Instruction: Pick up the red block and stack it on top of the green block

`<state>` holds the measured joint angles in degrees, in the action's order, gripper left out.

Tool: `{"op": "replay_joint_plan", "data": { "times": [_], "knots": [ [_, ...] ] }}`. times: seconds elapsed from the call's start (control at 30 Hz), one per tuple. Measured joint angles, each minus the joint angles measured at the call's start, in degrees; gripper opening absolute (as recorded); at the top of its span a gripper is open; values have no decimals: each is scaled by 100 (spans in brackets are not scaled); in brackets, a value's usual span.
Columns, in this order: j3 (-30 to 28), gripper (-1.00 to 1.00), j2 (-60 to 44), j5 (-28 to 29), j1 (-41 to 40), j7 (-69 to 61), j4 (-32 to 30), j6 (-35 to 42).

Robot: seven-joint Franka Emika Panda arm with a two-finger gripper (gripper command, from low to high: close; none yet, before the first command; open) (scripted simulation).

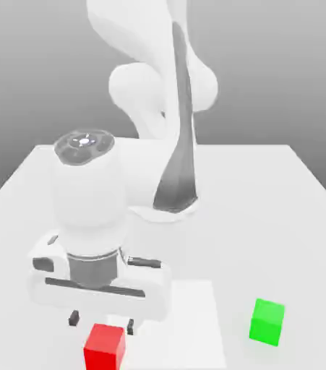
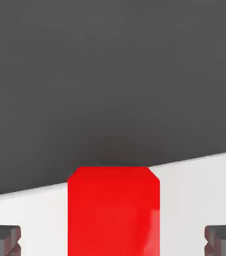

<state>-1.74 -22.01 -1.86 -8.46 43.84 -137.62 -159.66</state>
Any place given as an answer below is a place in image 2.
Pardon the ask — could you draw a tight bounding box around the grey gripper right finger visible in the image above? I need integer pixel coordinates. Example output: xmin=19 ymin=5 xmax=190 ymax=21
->
xmin=204 ymin=224 xmax=226 ymax=256

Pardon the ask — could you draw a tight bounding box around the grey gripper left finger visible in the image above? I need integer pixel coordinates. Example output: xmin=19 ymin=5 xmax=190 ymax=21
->
xmin=0 ymin=224 xmax=22 ymax=256

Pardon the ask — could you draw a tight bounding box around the small red cube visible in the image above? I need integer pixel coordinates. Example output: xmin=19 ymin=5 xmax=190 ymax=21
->
xmin=67 ymin=166 xmax=161 ymax=256

